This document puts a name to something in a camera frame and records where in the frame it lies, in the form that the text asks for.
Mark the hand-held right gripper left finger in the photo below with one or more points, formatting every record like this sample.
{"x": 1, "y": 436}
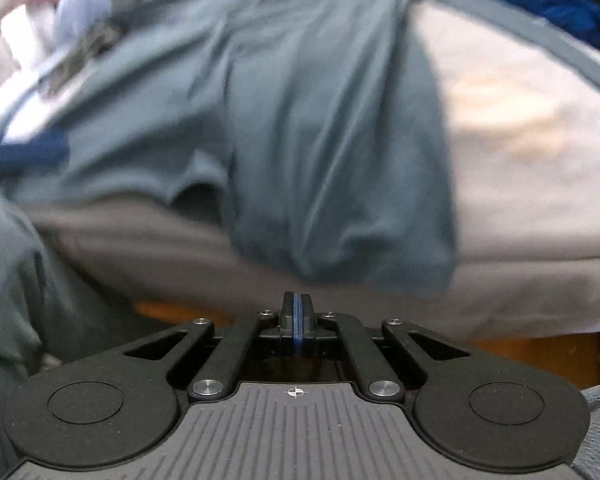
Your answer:
{"x": 289, "y": 320}

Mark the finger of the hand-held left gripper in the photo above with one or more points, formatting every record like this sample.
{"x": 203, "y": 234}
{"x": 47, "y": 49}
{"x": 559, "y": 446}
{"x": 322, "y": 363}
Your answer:
{"x": 25, "y": 152}

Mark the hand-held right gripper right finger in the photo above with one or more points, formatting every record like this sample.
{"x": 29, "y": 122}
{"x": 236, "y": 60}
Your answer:
{"x": 304, "y": 320}

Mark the teal blue shirt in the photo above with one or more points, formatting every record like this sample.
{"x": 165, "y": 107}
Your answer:
{"x": 305, "y": 135}

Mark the person's blue grey clothing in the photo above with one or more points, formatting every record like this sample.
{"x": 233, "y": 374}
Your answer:
{"x": 10, "y": 285}

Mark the royal blue garment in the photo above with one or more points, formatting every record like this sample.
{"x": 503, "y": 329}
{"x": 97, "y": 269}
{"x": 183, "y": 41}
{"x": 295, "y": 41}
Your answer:
{"x": 555, "y": 5}

